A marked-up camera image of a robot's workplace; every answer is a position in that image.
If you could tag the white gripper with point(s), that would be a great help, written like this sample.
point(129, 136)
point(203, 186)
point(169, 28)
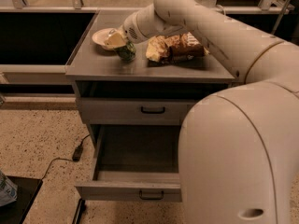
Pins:
point(130, 27)

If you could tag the green soda can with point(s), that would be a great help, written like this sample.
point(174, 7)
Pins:
point(127, 52)

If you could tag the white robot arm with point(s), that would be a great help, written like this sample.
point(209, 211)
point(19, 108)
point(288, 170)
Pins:
point(238, 149)

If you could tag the grey drawer cabinet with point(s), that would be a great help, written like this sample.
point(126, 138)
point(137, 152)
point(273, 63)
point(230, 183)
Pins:
point(98, 73)

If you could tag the closed grey upper drawer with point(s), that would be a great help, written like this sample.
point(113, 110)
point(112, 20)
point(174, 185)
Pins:
point(133, 111)

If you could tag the open grey lower drawer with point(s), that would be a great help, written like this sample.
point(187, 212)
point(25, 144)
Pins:
point(134, 163)

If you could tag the white paper bowl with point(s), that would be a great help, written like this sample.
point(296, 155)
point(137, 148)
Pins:
point(102, 37)

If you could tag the brown yellow chip bag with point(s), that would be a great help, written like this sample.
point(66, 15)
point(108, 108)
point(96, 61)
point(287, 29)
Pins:
point(174, 48)

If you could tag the blue white plastic bag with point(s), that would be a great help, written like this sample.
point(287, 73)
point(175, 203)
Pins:
point(8, 190)

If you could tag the black tray on floor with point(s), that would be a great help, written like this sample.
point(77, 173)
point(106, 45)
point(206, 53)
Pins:
point(16, 212)

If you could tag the black power adapter with cable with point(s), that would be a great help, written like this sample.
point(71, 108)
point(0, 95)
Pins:
point(75, 156)

